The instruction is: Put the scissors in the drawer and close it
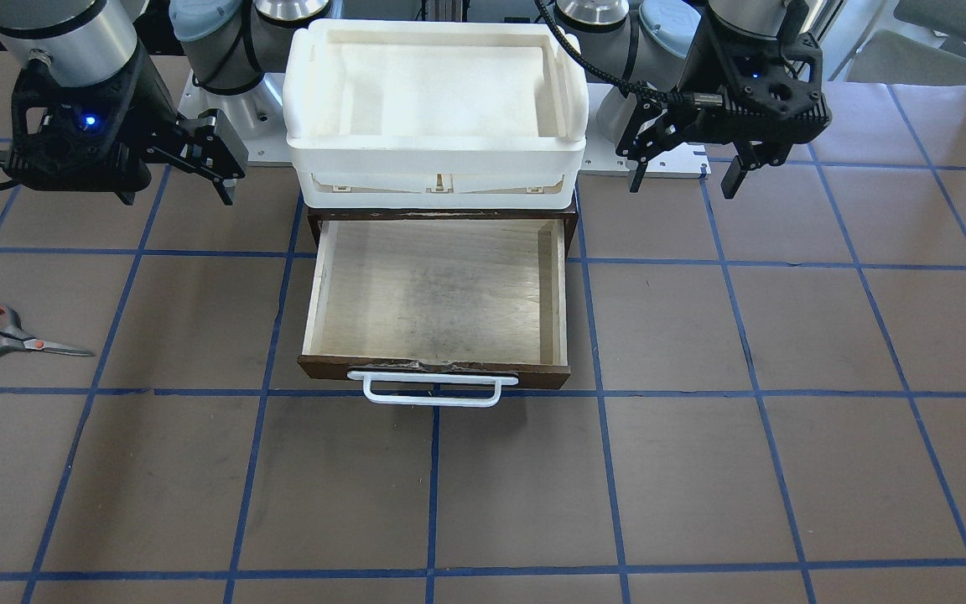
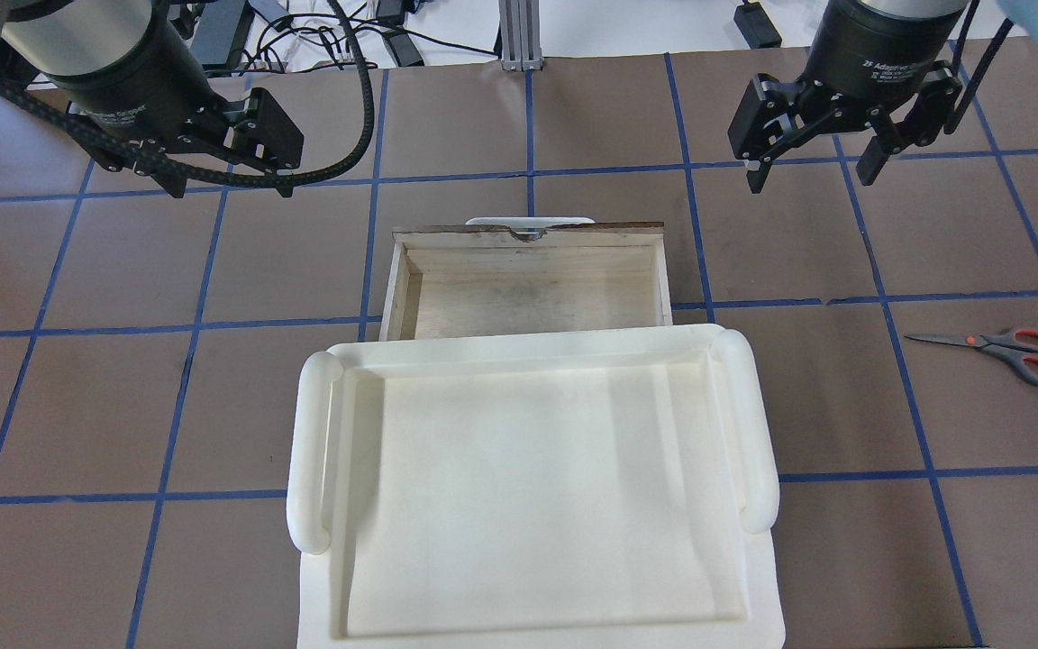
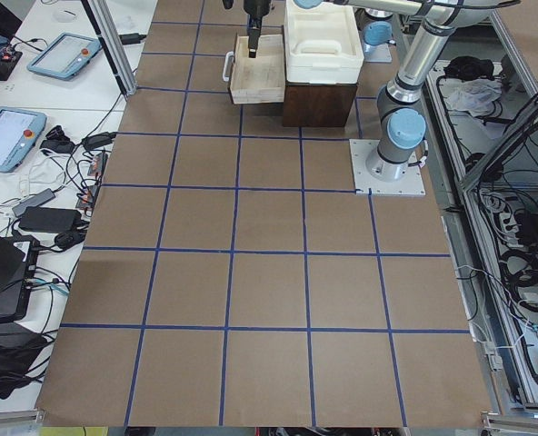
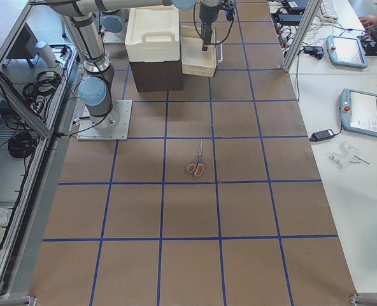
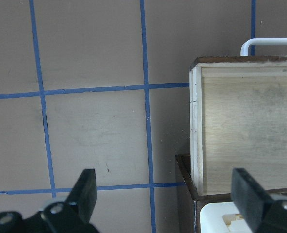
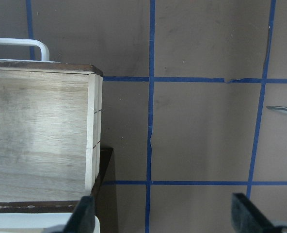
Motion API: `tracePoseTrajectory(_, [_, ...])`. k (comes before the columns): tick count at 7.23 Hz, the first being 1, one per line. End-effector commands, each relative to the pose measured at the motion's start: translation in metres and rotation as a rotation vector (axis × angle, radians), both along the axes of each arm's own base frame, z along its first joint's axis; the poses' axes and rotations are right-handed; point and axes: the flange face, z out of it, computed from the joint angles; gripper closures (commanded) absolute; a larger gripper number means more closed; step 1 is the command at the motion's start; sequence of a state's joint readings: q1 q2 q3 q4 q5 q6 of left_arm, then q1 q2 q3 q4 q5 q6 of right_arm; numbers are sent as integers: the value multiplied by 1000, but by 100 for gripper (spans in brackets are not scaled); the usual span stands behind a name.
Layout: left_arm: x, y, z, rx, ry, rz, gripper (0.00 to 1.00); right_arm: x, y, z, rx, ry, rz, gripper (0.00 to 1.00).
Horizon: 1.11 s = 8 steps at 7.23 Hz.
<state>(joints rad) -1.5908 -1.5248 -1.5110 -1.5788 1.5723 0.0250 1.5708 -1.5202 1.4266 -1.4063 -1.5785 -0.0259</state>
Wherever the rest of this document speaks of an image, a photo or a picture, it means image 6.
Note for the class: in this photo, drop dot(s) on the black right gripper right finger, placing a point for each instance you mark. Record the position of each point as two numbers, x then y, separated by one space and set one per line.
247 218

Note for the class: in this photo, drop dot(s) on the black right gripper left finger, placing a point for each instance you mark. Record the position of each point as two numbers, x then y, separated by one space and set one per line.
82 220

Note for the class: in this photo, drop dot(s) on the red grey scissors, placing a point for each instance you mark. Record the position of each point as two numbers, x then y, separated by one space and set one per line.
280 109

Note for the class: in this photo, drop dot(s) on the wooden drawer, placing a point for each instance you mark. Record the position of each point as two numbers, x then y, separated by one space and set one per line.
50 133

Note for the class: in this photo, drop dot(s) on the white drawer handle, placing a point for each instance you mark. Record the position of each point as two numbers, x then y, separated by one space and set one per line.
45 55

